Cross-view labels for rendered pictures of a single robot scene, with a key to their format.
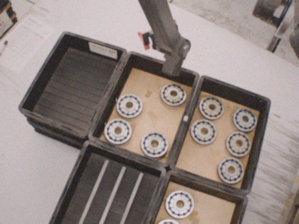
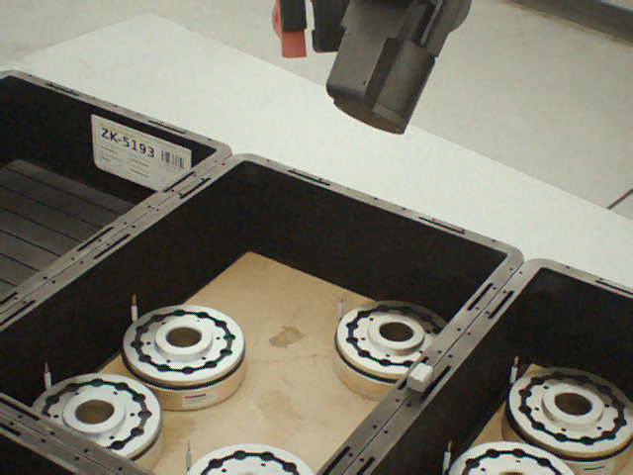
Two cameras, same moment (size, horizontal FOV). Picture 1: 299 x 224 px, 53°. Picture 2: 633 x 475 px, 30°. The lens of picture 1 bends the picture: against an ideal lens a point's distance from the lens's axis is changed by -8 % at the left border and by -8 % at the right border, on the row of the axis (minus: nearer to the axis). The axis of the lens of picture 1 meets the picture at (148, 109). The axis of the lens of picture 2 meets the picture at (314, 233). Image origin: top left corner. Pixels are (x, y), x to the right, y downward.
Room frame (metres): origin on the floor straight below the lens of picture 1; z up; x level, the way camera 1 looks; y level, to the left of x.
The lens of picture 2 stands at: (-0.18, -0.21, 1.48)
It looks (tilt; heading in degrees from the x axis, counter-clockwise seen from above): 33 degrees down; 14
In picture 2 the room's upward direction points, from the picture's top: 3 degrees clockwise
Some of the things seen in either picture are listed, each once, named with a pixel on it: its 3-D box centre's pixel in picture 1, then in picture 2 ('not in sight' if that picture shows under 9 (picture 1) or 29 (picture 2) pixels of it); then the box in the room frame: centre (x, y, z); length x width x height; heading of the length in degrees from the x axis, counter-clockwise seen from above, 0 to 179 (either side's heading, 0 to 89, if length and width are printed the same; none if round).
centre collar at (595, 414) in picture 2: (212, 106); (572, 405); (0.56, -0.25, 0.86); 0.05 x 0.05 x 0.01
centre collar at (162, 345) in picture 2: (129, 105); (183, 338); (0.54, 0.07, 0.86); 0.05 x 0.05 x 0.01
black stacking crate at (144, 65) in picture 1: (146, 111); (251, 367); (0.52, 0.01, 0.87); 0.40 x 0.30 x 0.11; 164
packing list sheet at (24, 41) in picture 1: (22, 41); not in sight; (0.93, 0.68, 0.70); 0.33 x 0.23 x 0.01; 155
